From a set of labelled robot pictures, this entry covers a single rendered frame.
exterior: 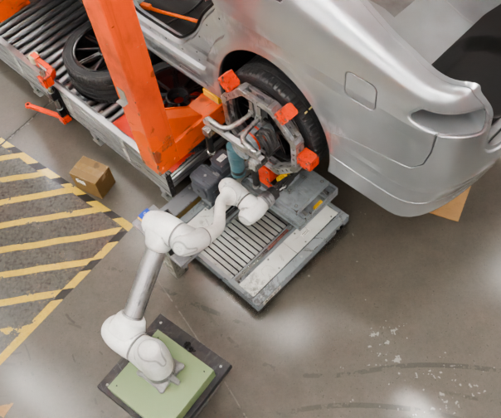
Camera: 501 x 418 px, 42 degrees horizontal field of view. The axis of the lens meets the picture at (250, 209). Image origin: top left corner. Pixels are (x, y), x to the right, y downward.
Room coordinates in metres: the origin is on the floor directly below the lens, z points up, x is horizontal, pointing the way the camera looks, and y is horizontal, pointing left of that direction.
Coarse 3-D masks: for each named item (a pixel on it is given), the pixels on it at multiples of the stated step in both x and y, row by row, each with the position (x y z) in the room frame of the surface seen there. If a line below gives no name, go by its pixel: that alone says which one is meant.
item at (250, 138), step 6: (258, 126) 2.23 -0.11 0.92; (264, 126) 2.23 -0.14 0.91; (270, 126) 2.24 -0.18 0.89; (252, 132) 2.20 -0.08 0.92; (240, 138) 2.18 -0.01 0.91; (246, 138) 2.17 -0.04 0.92; (252, 138) 2.17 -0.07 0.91; (252, 144) 2.14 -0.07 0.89; (258, 144) 2.15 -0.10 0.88; (240, 150) 2.15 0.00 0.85; (240, 156) 2.16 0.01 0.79; (246, 156) 2.11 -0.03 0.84
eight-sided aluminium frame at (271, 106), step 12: (228, 96) 2.40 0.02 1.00; (252, 96) 2.26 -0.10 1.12; (264, 96) 2.25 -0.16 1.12; (228, 108) 2.43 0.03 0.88; (264, 108) 2.19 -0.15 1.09; (276, 108) 2.17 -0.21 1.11; (228, 120) 2.43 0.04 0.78; (276, 120) 2.13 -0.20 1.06; (288, 132) 2.08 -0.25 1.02; (300, 144) 2.05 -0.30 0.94; (276, 168) 2.15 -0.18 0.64; (288, 168) 2.08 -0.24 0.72; (300, 168) 2.05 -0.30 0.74
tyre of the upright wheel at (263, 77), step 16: (256, 64) 2.45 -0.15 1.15; (272, 64) 2.40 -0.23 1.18; (256, 80) 2.34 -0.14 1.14; (272, 80) 2.29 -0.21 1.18; (288, 80) 2.28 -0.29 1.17; (288, 96) 2.19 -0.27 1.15; (304, 96) 2.20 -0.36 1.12; (304, 112) 2.13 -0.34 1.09; (304, 128) 2.09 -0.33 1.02; (320, 128) 2.10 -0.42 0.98; (320, 144) 2.06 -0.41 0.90; (320, 160) 2.10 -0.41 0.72
